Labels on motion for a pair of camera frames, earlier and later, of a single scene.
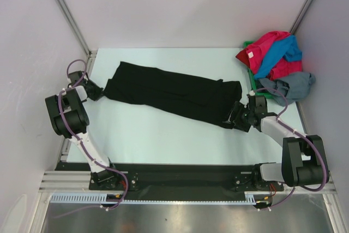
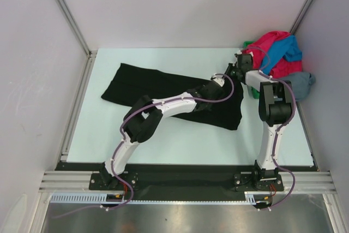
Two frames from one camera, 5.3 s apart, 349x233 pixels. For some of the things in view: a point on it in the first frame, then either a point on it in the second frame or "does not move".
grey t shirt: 294,86 does not move
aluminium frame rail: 65,180 does not move
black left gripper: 98,90 to 208,106
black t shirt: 202,99 does not move
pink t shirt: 252,55 does not move
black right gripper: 239,108 to 231,66
